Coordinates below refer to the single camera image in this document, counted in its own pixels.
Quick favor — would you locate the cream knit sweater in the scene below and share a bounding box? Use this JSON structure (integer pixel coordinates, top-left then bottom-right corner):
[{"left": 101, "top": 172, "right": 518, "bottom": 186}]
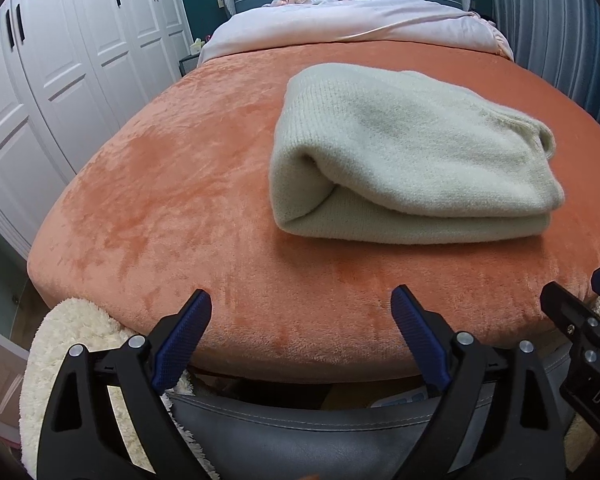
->
[{"left": 268, "top": 63, "right": 565, "bottom": 245}]

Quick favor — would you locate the cream fluffy seat cover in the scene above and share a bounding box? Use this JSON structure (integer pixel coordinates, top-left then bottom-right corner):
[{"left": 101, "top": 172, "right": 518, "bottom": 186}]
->
[{"left": 18, "top": 297, "right": 217, "bottom": 480}]

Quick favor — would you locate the orange plush bed blanket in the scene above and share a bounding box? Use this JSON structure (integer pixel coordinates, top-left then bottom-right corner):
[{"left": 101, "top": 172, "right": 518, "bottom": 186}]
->
[{"left": 28, "top": 41, "right": 600, "bottom": 382}]

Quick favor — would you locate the grey blue curtain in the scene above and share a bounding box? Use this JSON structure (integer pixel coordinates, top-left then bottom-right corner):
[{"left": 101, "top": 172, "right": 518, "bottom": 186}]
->
[{"left": 493, "top": 0, "right": 600, "bottom": 124}]

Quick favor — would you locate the dark grey nightstand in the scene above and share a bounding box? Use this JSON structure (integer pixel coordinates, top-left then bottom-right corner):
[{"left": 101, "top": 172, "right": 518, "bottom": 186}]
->
[{"left": 178, "top": 53, "right": 199, "bottom": 77}]

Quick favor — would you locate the tissue box on nightstand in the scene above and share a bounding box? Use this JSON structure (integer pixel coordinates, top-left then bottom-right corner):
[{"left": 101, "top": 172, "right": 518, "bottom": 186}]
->
[{"left": 189, "top": 38, "right": 204, "bottom": 55}]

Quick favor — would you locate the white wardrobe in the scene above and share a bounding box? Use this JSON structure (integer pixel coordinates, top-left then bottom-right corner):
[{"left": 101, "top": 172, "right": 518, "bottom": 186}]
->
[{"left": 0, "top": 0, "right": 193, "bottom": 256}]

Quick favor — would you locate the pink white duvet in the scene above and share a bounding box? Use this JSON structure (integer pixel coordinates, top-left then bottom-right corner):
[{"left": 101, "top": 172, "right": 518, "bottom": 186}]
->
[{"left": 198, "top": 0, "right": 514, "bottom": 65}]

